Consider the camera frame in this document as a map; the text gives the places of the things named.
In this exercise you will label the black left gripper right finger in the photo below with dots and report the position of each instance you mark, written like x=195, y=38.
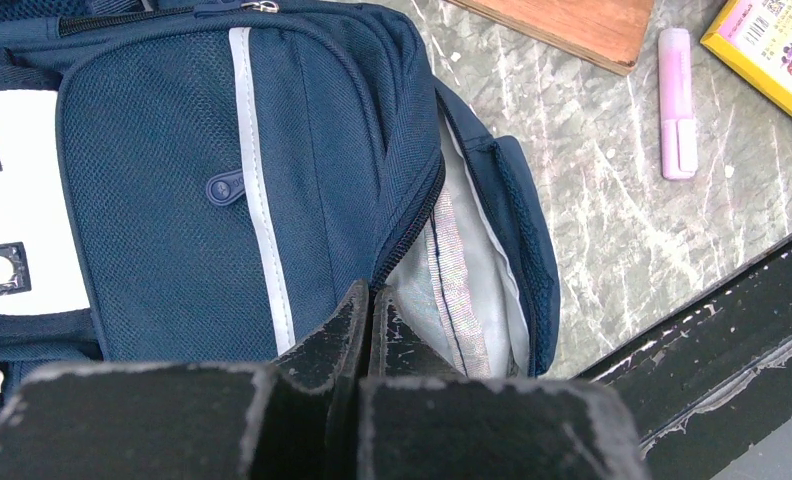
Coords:
x=420, y=419

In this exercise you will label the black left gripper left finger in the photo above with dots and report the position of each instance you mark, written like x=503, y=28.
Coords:
x=291, y=418

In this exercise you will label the navy blue student backpack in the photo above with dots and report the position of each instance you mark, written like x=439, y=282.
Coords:
x=202, y=181

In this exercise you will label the pink highlighter pen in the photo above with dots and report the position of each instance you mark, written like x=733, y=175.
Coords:
x=678, y=136

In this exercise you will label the brown wooden base board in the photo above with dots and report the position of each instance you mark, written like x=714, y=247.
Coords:
x=606, y=33

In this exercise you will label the yellow crayon box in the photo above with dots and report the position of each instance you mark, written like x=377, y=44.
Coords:
x=754, y=38

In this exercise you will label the black front rail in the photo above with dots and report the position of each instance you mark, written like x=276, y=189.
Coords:
x=714, y=379

